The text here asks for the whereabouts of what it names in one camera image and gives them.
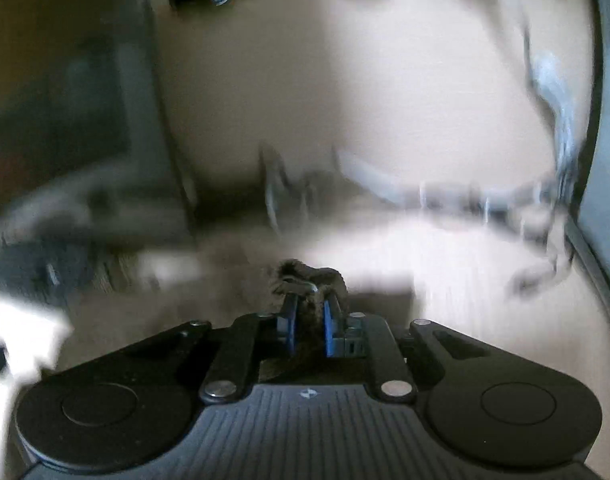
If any black cable bundle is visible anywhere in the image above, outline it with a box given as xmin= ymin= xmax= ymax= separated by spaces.
xmin=254 ymin=138 xmax=582 ymax=302

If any white power cable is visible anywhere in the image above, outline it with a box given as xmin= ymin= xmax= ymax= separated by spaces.
xmin=469 ymin=0 xmax=582 ymax=176

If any white glass computer case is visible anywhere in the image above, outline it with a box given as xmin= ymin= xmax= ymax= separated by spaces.
xmin=568 ymin=0 xmax=610 ymax=302

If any black curved monitor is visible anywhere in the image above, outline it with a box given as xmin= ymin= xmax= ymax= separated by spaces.
xmin=0 ymin=0 xmax=191 ymax=246

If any brown polka dot garment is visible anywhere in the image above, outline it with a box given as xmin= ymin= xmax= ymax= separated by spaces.
xmin=55 ymin=259 xmax=416 ymax=372

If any grey looped cable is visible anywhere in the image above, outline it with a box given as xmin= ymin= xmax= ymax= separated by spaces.
xmin=334 ymin=147 xmax=486 ymax=212

